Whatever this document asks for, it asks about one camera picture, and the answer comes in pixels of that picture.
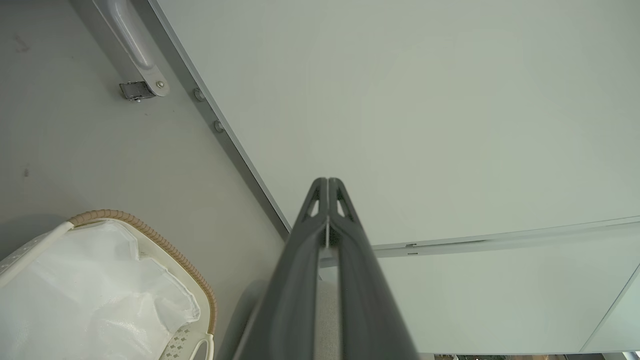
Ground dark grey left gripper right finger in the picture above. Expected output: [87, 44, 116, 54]
[327, 177, 419, 360]

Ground long grey partition foot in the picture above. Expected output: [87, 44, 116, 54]
[92, 0, 171, 98]

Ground white mesh basket liner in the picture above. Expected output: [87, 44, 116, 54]
[0, 220, 202, 360]

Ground black caster wheel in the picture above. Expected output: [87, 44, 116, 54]
[119, 81, 157, 103]

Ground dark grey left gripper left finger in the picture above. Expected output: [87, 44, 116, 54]
[232, 177, 329, 360]

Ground white laundry basket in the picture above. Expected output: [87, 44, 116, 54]
[0, 209, 218, 360]

